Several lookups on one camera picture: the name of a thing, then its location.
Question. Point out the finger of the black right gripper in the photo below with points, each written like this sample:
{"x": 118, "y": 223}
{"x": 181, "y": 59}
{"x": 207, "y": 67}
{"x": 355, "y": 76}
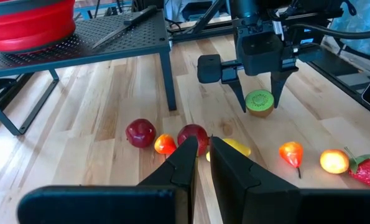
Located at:
{"x": 239, "y": 93}
{"x": 278, "y": 87}

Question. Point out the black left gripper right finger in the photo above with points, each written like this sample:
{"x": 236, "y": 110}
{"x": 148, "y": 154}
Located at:
{"x": 265, "y": 199}

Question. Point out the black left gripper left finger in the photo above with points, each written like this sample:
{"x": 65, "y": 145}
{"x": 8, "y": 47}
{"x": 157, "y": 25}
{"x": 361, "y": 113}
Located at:
{"x": 160, "y": 202}

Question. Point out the yellow toy lemon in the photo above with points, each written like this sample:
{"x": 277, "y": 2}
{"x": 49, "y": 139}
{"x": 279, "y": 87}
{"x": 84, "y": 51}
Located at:
{"x": 237, "y": 145}

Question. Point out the red apple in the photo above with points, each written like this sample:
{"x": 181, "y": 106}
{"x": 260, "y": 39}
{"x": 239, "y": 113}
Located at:
{"x": 187, "y": 133}

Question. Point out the black toy knife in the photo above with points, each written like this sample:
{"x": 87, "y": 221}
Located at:
{"x": 125, "y": 26}

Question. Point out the red collapsible colander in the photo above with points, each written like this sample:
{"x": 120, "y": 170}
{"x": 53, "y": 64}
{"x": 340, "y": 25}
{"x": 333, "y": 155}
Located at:
{"x": 29, "y": 28}

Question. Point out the red orange toy fruit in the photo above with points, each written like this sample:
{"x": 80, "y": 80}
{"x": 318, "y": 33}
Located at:
{"x": 165, "y": 144}

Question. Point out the dark red toy plum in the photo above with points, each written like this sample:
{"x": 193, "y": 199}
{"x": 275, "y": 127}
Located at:
{"x": 140, "y": 132}

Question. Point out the red toy strawberry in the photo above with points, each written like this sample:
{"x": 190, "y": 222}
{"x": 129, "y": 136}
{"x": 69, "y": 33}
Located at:
{"x": 366, "y": 172}

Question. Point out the black perforated metal stand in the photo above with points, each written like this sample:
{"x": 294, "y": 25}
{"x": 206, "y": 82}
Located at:
{"x": 79, "y": 46}

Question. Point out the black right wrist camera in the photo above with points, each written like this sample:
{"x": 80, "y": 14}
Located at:
{"x": 259, "y": 53}

